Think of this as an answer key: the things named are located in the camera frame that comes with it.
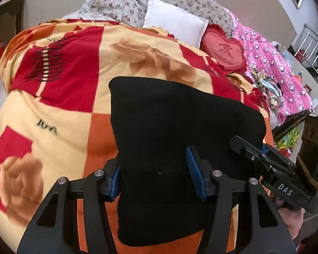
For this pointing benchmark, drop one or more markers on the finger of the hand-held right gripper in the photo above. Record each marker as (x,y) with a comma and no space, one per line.
(246,150)
(278,160)

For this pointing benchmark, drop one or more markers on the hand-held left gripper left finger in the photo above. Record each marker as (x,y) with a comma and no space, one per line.
(116,182)

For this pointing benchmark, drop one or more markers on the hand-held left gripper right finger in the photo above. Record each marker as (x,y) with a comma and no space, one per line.
(193,169)

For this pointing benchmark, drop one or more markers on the black pants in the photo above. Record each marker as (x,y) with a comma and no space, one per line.
(161,124)

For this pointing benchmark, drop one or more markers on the person's right hand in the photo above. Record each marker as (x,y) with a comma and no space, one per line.
(291,221)

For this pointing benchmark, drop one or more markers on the green patterned bag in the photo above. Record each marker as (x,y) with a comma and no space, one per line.
(288,137)

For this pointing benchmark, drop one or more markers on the colourful cloth pile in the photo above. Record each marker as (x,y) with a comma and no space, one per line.
(267,90)

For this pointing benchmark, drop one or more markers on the pink printed blanket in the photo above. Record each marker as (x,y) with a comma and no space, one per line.
(275,66)

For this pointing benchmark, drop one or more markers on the red yellow checkered blanket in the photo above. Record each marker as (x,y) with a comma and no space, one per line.
(55,105)

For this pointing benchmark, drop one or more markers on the red heart-shaped cushion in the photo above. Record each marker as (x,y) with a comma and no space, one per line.
(222,50)

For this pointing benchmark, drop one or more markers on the metal railing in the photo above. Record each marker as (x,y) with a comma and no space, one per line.
(311,45)

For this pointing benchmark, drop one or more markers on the white pillow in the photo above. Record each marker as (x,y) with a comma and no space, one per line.
(172,21)

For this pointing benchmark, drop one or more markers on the grey floral quilt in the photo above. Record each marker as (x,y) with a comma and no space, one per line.
(116,2)

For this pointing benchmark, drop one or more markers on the dark wooden table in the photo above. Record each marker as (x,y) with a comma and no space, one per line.
(10,16)

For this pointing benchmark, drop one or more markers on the dark wooden bed frame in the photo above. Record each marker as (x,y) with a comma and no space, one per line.
(288,123)

